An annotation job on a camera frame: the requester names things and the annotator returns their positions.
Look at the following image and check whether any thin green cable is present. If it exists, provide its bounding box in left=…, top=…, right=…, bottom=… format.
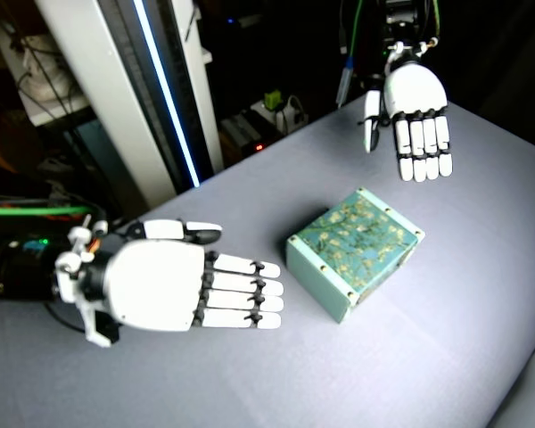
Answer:
left=430, top=0, right=442, bottom=44

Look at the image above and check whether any white column with blue light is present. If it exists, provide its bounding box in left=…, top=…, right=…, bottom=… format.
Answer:
left=33, top=0, right=226, bottom=210

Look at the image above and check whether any black device with red light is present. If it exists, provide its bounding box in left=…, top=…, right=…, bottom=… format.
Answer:
left=218, top=112, right=277, bottom=161

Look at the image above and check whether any white power adapter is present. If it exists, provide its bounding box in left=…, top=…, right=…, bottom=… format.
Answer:
left=274, top=95, right=309, bottom=134

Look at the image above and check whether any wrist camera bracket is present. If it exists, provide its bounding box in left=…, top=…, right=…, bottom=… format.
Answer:
left=78, top=305, right=120, bottom=348

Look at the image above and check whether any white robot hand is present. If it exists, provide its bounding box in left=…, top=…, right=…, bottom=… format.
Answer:
left=360, top=64, right=454, bottom=183
left=109, top=218, right=284, bottom=333

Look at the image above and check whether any grey cable connector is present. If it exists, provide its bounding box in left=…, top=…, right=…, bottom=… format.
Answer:
left=336, top=55, right=357, bottom=108

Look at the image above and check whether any teal floral wooden box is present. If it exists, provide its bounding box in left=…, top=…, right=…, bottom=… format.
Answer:
left=285, top=186, right=426, bottom=325

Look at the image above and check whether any grey table cloth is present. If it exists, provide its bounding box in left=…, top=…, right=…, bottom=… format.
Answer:
left=0, top=100, right=535, bottom=428

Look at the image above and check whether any white cluttered shelf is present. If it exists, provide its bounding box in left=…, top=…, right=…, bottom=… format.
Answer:
left=0, top=12, right=93, bottom=128

